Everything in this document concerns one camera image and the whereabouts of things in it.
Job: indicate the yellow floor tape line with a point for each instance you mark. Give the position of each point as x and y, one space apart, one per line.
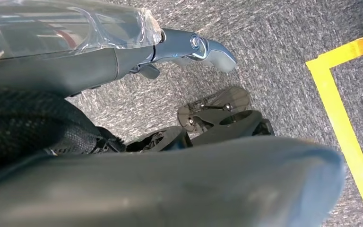
328 94

